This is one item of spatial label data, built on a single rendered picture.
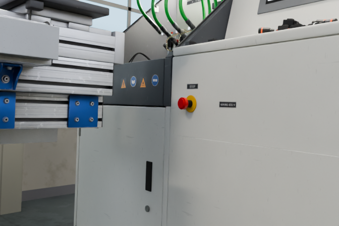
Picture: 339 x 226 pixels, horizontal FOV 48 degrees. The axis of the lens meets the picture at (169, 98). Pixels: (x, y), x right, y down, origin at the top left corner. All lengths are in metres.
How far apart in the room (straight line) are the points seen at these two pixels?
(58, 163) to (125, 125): 2.00
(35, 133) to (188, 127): 0.44
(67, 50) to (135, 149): 0.53
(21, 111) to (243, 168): 0.56
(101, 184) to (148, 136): 0.39
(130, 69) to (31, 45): 0.67
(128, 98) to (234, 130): 0.54
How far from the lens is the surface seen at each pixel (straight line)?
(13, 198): 2.97
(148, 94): 1.31
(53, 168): 3.37
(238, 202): 1.02
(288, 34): 0.92
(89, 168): 1.70
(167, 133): 1.22
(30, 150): 3.26
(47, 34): 0.82
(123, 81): 1.45
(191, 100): 1.12
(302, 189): 0.89
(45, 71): 0.95
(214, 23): 1.36
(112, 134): 1.52
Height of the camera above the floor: 0.79
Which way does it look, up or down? 1 degrees up
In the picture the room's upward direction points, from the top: 2 degrees clockwise
